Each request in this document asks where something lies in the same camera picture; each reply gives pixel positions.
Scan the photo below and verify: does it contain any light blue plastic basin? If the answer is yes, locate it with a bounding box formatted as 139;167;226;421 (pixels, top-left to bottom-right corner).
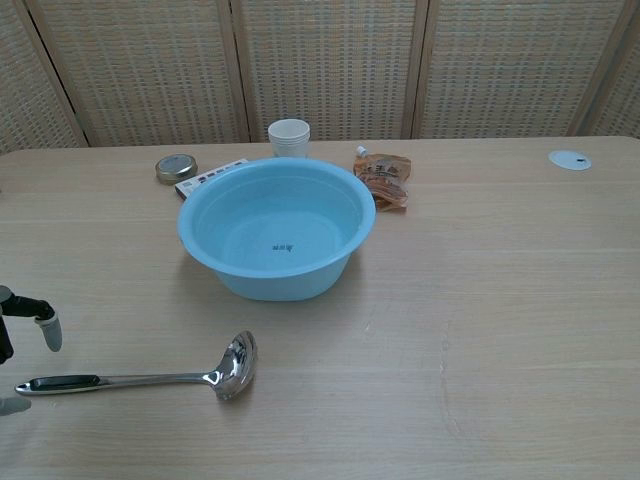
177;156;377;303

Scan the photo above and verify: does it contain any woven rattan folding screen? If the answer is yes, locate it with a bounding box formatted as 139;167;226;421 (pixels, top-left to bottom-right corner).
0;0;640;156

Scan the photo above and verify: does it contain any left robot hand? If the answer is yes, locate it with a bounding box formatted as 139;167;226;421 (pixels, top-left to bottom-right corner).
0;285;64;417

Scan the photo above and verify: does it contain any white flat printed box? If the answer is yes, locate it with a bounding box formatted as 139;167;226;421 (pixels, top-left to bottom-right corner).
174;156;251;202

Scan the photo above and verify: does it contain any brown sauce spout pouch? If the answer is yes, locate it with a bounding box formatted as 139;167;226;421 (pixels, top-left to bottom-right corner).
352;145;412;213

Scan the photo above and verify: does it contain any round metal jar lid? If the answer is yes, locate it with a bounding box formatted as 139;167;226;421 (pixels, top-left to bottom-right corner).
154;153;199;187

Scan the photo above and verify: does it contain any stainless steel ladle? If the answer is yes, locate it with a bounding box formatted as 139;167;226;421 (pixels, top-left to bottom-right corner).
13;329;258;403

